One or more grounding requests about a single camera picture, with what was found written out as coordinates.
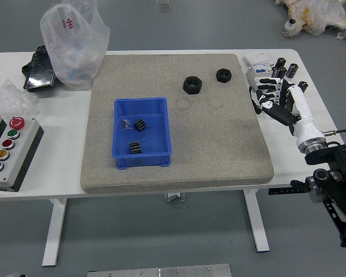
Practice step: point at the clear bubble wrap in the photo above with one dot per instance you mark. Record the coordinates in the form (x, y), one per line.
(8, 98)

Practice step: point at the small metal floor plate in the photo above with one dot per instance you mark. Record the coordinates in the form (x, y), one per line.
(164, 5)

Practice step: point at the blue plastic box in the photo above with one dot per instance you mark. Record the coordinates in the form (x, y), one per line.
(155, 135)

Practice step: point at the translucent white plastic bag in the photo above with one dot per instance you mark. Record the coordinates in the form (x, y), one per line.
(75, 52)

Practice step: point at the metal table bracket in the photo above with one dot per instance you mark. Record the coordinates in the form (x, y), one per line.
(175, 197)

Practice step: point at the plastic-wrapped yellow bundle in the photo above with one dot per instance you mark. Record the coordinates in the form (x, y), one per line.
(323, 14)

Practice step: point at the big black hex nut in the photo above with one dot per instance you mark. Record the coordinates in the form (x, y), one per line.
(192, 85)

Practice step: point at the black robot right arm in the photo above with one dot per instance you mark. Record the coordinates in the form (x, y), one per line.
(334, 187)

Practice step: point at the small black gear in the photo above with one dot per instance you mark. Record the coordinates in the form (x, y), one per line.
(139, 125)

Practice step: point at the small clear parts bag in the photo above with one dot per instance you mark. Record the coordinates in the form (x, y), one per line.
(126, 124)

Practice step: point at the small black hex nut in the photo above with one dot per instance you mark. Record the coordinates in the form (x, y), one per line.
(224, 75)

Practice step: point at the grey metal plate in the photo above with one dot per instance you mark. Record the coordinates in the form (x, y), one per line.
(158, 271)

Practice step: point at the black plastic tray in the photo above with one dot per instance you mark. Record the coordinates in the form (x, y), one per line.
(39, 72)

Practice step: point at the black cylindrical capacitor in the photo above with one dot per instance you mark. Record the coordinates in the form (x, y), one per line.
(303, 85)
(276, 72)
(280, 62)
(282, 73)
(292, 70)

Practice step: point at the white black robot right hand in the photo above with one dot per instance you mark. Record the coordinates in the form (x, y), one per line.
(302, 112)

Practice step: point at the grey-brown mat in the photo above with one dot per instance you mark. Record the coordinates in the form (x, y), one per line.
(161, 72)

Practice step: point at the grey push-button control box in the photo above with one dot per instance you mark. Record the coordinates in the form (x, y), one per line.
(20, 155)

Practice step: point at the white circuit breaker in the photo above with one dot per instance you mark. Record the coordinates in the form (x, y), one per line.
(253, 75)

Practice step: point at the white table leg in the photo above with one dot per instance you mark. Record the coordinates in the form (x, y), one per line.
(256, 219)
(54, 231)

